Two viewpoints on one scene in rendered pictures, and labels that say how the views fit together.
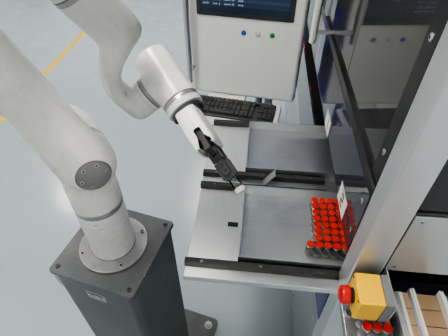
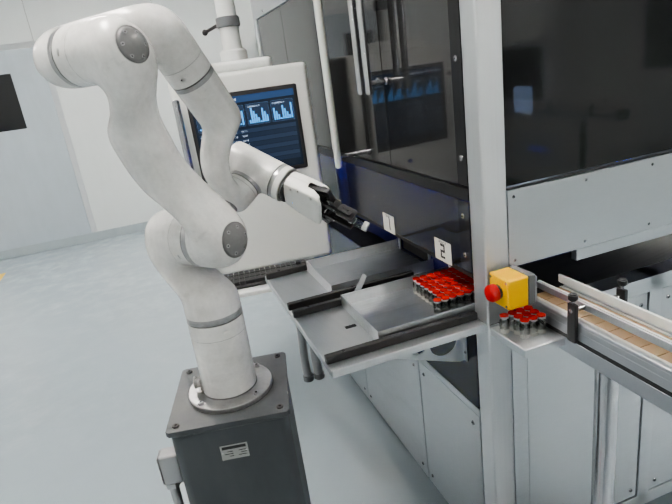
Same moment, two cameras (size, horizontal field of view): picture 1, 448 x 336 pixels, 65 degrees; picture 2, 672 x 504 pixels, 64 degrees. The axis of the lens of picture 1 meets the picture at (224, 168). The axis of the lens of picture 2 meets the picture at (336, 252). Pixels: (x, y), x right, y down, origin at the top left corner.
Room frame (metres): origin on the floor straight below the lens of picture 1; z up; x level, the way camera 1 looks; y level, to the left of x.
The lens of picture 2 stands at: (-0.52, 0.48, 1.52)
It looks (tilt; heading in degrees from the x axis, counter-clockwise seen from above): 19 degrees down; 337
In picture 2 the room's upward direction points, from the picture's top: 8 degrees counter-clockwise
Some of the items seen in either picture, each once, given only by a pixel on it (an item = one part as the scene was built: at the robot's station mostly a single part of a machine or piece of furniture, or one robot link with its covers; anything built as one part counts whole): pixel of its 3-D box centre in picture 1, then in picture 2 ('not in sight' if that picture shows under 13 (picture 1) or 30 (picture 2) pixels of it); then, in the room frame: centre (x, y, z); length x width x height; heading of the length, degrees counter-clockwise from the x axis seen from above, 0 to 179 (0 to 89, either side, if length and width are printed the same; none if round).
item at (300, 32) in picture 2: not in sight; (306, 73); (1.67, -0.43, 1.51); 0.49 x 0.01 x 0.59; 174
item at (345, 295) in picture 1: (347, 295); (494, 292); (0.36, -0.27, 0.99); 0.04 x 0.04 x 0.04; 84
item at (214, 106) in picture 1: (230, 107); (268, 274); (1.34, -0.03, 0.82); 0.40 x 0.14 x 0.02; 76
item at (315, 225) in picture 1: (315, 225); (430, 294); (0.61, -0.26, 0.91); 0.18 x 0.02 x 0.05; 174
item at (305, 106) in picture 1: (305, 108); (344, 261); (1.46, -0.40, 0.73); 1.98 x 0.01 x 0.25; 174
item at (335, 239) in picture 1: (331, 227); (445, 290); (0.61, -0.31, 0.91); 0.18 x 0.02 x 0.05; 174
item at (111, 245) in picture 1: (107, 225); (223, 352); (0.58, 0.31, 0.95); 0.19 x 0.19 x 0.18
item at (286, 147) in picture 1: (295, 149); (367, 265); (0.96, -0.25, 0.90); 0.34 x 0.26 x 0.04; 84
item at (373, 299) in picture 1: (369, 297); (511, 287); (0.36, -0.31, 1.00); 0.08 x 0.07 x 0.07; 84
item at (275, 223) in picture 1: (300, 226); (416, 301); (0.62, -0.22, 0.90); 0.34 x 0.26 x 0.04; 84
